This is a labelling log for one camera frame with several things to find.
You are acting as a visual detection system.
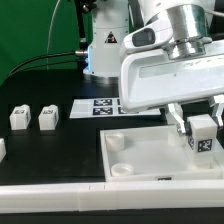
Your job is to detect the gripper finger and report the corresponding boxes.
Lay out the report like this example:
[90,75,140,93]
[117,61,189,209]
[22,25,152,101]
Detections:
[209,94,224,127]
[165,103,186,136]

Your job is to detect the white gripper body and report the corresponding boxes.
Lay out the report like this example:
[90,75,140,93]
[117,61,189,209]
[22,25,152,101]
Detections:
[119,50,224,112]

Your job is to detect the white square table top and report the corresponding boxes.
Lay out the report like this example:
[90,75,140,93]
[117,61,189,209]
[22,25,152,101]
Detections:
[100,126,224,182]

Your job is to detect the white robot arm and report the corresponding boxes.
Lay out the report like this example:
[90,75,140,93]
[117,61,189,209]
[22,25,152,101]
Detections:
[81,0,224,134]

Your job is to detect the white marker sheet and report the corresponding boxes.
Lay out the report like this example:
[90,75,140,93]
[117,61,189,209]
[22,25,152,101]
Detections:
[70,98,160,119]

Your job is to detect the black pole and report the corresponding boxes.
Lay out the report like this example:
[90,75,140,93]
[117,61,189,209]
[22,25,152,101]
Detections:
[74,0,89,49]

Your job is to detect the white left fence piece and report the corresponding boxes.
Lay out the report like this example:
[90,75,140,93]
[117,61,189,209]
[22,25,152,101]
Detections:
[0,138,6,163]

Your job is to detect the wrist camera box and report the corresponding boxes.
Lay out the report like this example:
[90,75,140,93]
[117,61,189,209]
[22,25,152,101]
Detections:
[123,19,173,54]

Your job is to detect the white front fence rail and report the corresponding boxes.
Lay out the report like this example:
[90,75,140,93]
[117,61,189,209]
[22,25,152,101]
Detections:
[0,180,224,214]

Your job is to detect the white thin cable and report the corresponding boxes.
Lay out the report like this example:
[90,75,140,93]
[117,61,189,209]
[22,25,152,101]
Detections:
[45,0,63,71]

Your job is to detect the black cable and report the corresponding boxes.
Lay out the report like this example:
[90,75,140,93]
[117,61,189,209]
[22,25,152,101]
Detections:
[3,50,88,84]

